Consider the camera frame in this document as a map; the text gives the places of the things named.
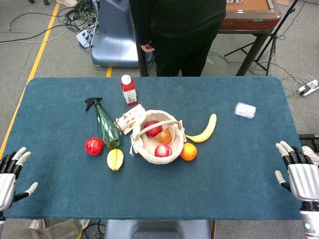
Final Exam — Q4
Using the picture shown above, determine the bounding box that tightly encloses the blue table cloth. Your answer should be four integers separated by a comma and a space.
1, 76, 303, 221

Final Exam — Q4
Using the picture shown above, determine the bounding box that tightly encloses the pink red apple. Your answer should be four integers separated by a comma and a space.
154, 143, 172, 158

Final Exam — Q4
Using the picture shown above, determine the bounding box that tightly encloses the black tripod stand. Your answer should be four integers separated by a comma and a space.
224, 0, 300, 76

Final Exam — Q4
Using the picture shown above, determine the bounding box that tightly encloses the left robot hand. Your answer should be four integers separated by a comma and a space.
0, 146, 39, 212

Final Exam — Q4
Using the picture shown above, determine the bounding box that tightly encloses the khaki trouser leg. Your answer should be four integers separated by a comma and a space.
0, 219, 83, 239

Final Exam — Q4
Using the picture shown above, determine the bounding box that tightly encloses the clear plastic small box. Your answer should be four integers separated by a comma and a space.
234, 102, 257, 120

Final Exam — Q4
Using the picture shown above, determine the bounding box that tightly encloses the white power strip with plugs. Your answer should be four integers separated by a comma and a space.
76, 26, 97, 48

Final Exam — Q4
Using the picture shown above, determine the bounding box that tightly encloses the person in black clothes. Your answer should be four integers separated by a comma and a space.
129, 0, 227, 77

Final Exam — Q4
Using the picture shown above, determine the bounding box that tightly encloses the red bottle white cap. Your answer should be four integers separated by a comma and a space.
121, 75, 139, 106

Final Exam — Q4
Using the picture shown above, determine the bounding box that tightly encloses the grey white sneaker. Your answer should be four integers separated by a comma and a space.
28, 219, 46, 230

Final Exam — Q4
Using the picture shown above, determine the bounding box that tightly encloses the orange transparent cup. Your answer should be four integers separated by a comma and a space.
156, 126, 173, 144

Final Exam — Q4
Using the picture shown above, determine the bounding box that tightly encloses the grey blue robot chest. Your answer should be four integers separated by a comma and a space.
103, 219, 212, 239

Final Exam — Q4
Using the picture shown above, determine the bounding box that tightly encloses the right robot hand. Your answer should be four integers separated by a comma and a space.
275, 140, 319, 203

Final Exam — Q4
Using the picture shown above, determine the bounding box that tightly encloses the dark red apple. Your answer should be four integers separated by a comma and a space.
144, 120, 163, 138

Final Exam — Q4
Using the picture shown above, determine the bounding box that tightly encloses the black cable bundle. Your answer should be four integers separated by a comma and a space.
64, 0, 100, 34

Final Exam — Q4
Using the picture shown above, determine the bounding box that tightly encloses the yellow starfruit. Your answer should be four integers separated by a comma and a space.
107, 148, 125, 171

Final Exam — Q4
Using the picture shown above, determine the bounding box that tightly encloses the yellow banana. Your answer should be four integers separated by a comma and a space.
185, 113, 217, 143

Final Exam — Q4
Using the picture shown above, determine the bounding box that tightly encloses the brown wooden table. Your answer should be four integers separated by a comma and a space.
218, 0, 282, 77

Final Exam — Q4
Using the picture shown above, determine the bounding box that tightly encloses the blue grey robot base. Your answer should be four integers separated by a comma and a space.
90, 0, 154, 68

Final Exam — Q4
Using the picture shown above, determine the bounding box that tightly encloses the red pomegranate fruit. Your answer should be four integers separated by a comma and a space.
84, 137, 104, 156

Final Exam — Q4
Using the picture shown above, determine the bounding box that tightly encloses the white fabric basket with handle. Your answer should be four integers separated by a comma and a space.
130, 110, 187, 165

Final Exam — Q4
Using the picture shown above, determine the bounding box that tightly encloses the orange fruit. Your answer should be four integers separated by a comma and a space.
180, 142, 198, 162

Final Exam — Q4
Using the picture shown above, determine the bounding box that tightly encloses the white red printed snack packet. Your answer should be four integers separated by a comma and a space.
115, 104, 146, 135

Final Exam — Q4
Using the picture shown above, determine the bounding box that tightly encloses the green spray bottle black trigger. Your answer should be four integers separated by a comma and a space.
84, 97, 123, 149

